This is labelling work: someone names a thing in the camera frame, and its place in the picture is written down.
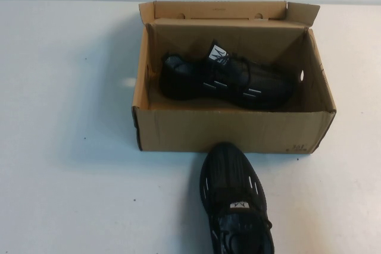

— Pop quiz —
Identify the black mesh sneaker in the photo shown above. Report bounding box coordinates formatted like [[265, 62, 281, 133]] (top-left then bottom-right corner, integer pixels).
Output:
[[160, 39, 298, 112], [198, 142, 273, 254]]

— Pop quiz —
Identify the brown cardboard shoe box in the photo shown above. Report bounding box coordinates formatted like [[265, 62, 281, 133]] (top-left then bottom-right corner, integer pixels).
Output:
[[132, 0, 337, 154]]

